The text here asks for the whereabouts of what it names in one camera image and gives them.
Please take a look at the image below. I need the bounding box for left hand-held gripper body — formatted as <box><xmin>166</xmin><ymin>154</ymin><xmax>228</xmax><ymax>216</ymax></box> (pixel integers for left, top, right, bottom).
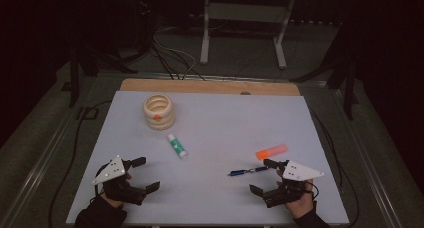
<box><xmin>92</xmin><ymin>154</ymin><xmax>148</xmax><ymax>206</ymax></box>

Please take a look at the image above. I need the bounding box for person's right hand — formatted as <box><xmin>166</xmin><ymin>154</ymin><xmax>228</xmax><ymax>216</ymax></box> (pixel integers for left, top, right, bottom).
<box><xmin>276</xmin><ymin>178</ymin><xmax>316</xmax><ymax>220</ymax></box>

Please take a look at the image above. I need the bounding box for long black cable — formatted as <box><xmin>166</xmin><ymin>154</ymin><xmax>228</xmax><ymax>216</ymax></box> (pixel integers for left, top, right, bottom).
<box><xmin>308</xmin><ymin>107</ymin><xmax>360</xmax><ymax>227</ymax></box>
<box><xmin>48</xmin><ymin>100</ymin><xmax>113</xmax><ymax>228</ymax></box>

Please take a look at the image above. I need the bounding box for white metal stand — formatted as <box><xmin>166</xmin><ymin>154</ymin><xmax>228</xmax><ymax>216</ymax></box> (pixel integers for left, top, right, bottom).
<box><xmin>199</xmin><ymin>0</ymin><xmax>298</xmax><ymax>70</ymax></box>

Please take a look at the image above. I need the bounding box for green white glue stick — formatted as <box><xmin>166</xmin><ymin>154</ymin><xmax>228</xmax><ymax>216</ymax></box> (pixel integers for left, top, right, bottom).
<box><xmin>166</xmin><ymin>133</ymin><xmax>188</xmax><ymax>160</ymax></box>

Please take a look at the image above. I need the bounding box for metal floor rail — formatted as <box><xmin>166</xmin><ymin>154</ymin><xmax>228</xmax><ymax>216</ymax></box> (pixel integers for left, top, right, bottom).
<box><xmin>0</xmin><ymin>114</ymin><xmax>75</xmax><ymax>228</ymax></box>
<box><xmin>333</xmin><ymin>87</ymin><xmax>401</xmax><ymax>228</ymax></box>

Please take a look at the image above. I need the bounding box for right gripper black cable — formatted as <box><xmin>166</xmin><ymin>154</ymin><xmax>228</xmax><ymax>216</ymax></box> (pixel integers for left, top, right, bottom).
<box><xmin>301</xmin><ymin>182</ymin><xmax>320</xmax><ymax>201</ymax></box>

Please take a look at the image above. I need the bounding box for white floor cable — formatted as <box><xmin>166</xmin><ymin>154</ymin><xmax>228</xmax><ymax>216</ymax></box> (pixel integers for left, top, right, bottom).
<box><xmin>152</xmin><ymin>26</ymin><xmax>197</xmax><ymax>79</ymax></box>

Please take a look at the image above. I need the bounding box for pale grey table sheet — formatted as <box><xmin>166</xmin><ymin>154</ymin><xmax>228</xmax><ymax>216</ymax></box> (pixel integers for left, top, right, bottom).
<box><xmin>65</xmin><ymin>90</ymin><xmax>350</xmax><ymax>226</ymax></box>

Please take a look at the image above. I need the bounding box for black floor cable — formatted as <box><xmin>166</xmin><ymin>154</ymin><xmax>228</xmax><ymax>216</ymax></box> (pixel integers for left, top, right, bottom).
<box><xmin>150</xmin><ymin>42</ymin><xmax>207</xmax><ymax>82</ymax></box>

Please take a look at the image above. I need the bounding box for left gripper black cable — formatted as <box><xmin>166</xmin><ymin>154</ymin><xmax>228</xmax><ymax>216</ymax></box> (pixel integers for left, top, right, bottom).
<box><xmin>94</xmin><ymin>164</ymin><xmax>107</xmax><ymax>200</ymax></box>

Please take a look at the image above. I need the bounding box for black stand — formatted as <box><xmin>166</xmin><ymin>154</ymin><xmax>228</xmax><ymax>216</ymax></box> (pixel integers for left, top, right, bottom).
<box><xmin>289</xmin><ymin>21</ymin><xmax>360</xmax><ymax>121</ymax></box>
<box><xmin>68</xmin><ymin>44</ymin><xmax>138</xmax><ymax>108</ymax></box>

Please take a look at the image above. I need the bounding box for person's left hand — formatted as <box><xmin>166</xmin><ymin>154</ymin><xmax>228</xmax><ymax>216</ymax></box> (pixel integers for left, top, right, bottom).
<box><xmin>99</xmin><ymin>171</ymin><xmax>133</xmax><ymax>210</ymax></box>

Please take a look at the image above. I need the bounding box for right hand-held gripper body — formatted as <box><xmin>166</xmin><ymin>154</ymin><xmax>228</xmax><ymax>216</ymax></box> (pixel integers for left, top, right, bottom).
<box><xmin>261</xmin><ymin>159</ymin><xmax>325</xmax><ymax>209</ymax></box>

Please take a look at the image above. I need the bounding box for orange highlighter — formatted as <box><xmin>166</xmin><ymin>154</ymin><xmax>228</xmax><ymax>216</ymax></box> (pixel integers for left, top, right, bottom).
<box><xmin>255</xmin><ymin>144</ymin><xmax>289</xmax><ymax>161</ymax></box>

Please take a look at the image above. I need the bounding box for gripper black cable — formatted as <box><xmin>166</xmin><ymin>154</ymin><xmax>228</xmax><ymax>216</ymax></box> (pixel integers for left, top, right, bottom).
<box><xmin>94</xmin><ymin>164</ymin><xmax>107</xmax><ymax>200</ymax></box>
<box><xmin>301</xmin><ymin>182</ymin><xmax>320</xmax><ymax>201</ymax></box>

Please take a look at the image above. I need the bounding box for dark equipment rack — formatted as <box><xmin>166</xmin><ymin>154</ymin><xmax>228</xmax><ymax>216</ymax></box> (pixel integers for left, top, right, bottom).
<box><xmin>132</xmin><ymin>0</ymin><xmax>156</xmax><ymax>54</ymax></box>

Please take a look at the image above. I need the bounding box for cream ribbed pen holder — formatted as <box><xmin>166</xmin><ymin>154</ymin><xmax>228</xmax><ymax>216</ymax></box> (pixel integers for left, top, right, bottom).
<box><xmin>142</xmin><ymin>93</ymin><xmax>176</xmax><ymax>131</ymax></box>

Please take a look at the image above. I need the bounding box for blue pen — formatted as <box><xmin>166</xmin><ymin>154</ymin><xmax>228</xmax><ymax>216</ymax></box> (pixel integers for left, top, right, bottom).
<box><xmin>228</xmin><ymin>165</ymin><xmax>270</xmax><ymax>178</ymax></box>

